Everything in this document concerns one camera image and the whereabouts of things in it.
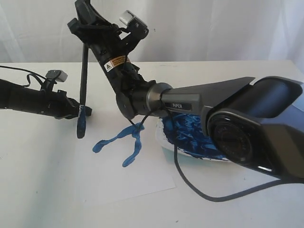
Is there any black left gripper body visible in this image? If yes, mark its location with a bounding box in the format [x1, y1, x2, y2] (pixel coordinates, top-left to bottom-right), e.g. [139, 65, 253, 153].
[14, 87, 71, 119]

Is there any black left camera cable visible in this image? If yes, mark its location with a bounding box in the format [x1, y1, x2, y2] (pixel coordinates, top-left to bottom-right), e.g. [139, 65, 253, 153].
[0, 64, 52, 93]

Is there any black camera cable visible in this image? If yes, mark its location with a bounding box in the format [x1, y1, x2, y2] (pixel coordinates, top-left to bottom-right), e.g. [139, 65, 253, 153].
[0, 64, 52, 93]
[114, 26, 290, 203]

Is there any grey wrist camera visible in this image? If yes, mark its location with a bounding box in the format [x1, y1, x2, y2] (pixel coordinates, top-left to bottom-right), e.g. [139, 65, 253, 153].
[45, 70, 68, 83]
[119, 10, 149, 42]

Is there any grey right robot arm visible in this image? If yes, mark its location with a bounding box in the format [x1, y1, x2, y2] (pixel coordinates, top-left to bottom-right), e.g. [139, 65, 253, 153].
[68, 0, 304, 183]

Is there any white backdrop curtain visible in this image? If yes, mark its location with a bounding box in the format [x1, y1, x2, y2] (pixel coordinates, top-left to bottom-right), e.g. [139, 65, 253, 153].
[0, 0, 304, 68]

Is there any white plate with blue paint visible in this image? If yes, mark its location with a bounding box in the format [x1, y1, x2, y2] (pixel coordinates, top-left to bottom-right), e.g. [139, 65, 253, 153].
[155, 114, 228, 162]

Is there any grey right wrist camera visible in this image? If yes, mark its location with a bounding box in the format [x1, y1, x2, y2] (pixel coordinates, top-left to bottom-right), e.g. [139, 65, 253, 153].
[119, 10, 149, 42]

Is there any black paintbrush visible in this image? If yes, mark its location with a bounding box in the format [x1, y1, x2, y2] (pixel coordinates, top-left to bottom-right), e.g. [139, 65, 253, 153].
[76, 42, 92, 139]

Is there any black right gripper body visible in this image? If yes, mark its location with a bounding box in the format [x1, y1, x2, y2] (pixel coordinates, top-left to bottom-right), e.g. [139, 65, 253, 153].
[81, 22, 156, 119]

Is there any white paper sheet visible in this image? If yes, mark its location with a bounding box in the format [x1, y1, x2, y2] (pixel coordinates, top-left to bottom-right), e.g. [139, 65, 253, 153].
[74, 108, 175, 206]

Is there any black right camera cable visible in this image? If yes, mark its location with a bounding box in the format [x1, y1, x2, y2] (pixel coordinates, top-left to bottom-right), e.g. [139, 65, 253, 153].
[114, 26, 290, 203]

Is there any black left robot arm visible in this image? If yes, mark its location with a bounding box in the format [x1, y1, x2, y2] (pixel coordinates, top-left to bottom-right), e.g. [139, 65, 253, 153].
[0, 79, 80, 119]

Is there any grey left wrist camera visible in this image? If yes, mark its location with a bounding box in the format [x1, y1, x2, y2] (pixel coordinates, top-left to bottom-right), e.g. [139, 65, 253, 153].
[45, 70, 68, 83]

